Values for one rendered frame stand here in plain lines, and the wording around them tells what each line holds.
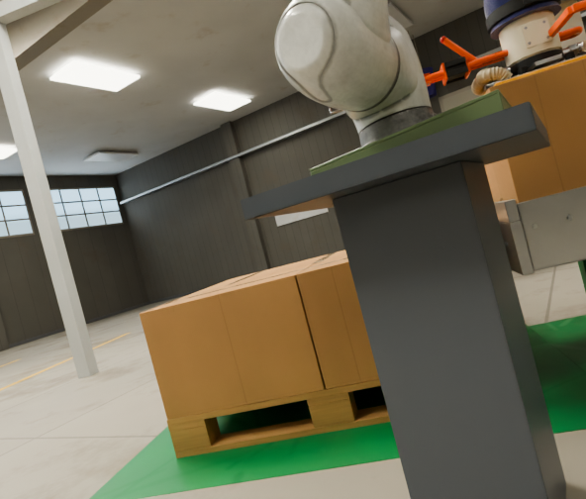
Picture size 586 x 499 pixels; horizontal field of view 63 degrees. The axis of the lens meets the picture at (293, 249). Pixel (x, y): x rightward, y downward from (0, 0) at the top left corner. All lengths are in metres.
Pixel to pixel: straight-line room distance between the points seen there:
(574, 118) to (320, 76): 1.02
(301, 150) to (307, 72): 10.56
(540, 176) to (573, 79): 0.29
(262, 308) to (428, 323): 0.84
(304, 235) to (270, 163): 1.91
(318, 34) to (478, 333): 0.56
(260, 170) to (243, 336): 10.33
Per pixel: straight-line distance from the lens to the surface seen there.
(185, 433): 1.89
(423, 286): 0.91
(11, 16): 5.08
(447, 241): 0.88
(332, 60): 0.77
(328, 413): 1.71
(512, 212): 1.45
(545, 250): 1.48
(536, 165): 1.62
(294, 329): 1.64
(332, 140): 10.99
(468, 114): 0.83
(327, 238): 11.12
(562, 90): 1.67
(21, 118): 4.76
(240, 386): 1.75
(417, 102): 0.99
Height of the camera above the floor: 0.65
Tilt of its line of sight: 1 degrees down
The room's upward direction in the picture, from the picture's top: 15 degrees counter-clockwise
